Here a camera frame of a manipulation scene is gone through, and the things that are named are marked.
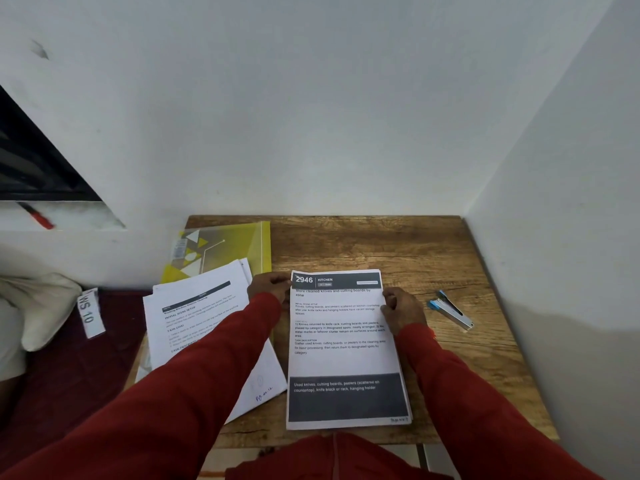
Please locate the white pillow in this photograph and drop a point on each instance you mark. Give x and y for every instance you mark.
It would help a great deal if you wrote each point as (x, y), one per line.
(45, 304)

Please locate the yellow patterned plastic folder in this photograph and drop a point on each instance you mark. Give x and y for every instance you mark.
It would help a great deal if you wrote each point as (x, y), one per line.
(235, 244)

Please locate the blue and silver stapler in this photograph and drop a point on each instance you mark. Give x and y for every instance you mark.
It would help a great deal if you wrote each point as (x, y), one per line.
(450, 310)

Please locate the pile of text-only sheets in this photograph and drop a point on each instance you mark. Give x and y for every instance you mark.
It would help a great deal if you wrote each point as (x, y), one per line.
(195, 309)

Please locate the person's right forearm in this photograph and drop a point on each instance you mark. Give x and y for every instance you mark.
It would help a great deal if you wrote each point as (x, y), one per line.
(490, 414)

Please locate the white paper label tag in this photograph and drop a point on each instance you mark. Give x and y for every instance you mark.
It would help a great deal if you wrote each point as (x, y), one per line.
(91, 313)

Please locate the person's left forearm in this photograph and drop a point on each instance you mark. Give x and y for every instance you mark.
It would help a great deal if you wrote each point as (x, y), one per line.
(165, 404)

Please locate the person's right hand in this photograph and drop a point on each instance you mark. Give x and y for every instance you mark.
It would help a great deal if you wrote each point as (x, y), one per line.
(407, 309)

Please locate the sorted pile with dark headers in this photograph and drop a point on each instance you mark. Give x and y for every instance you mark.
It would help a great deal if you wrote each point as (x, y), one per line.
(340, 354)

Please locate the person's red jacket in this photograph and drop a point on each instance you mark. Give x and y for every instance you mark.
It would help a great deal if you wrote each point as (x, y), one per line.
(330, 462)

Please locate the small pile of printed sheets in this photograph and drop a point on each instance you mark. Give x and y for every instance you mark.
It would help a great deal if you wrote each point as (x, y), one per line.
(406, 384)

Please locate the red marker on sill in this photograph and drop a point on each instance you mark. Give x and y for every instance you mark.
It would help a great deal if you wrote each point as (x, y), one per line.
(37, 217)

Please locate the black metal table leg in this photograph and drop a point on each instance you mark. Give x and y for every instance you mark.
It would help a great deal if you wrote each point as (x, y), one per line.
(422, 455)

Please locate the maroon bed mattress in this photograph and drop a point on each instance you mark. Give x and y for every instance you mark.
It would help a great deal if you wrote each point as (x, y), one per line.
(65, 394)

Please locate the person's left hand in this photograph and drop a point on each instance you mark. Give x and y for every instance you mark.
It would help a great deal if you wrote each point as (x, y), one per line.
(267, 283)

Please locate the dark louvred window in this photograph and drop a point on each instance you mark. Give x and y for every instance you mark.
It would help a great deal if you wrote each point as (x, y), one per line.
(35, 164)

